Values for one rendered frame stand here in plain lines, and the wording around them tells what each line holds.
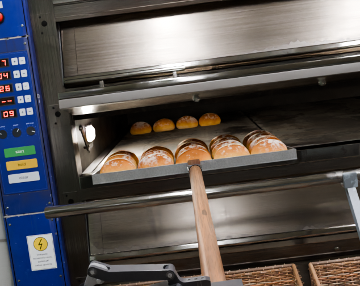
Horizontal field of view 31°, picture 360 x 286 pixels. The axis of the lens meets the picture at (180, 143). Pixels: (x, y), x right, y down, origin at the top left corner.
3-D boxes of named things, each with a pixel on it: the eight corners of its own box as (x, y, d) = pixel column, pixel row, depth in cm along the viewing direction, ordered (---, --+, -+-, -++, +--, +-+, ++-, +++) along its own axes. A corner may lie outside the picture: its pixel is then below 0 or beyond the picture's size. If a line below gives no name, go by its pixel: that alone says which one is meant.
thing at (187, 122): (175, 130, 290) (174, 117, 289) (177, 128, 296) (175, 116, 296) (198, 127, 289) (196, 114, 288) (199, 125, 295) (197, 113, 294)
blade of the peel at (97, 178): (297, 159, 173) (296, 148, 173) (92, 184, 174) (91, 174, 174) (276, 142, 209) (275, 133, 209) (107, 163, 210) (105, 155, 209)
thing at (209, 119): (199, 127, 289) (197, 114, 288) (199, 125, 296) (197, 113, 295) (221, 124, 289) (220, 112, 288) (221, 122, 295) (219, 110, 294)
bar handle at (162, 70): (66, 100, 177) (67, 101, 178) (187, 85, 176) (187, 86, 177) (64, 79, 177) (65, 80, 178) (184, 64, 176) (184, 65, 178)
